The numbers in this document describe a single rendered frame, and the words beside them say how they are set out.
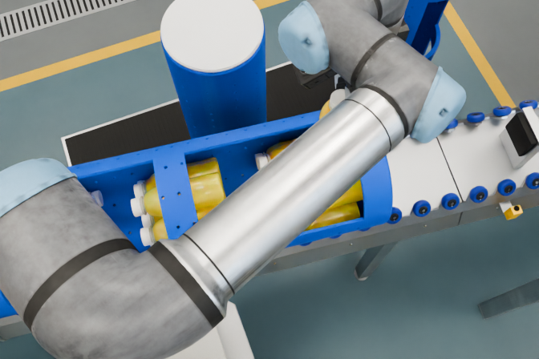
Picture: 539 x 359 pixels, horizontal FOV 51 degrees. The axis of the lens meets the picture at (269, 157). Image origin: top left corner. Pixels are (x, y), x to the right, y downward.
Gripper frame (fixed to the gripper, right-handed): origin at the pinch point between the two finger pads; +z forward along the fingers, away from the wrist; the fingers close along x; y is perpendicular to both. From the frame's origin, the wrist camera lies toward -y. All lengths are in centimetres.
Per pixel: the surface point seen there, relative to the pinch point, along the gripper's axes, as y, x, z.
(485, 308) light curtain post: 64, -32, 137
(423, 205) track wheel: 23, -10, 46
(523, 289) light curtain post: 64, -31, 101
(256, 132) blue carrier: -13.8, 8.3, 22.5
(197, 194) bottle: -28.8, -1.3, 25.4
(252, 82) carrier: -9, 38, 53
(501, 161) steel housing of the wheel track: 49, -2, 51
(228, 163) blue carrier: -20.6, 11.1, 41.7
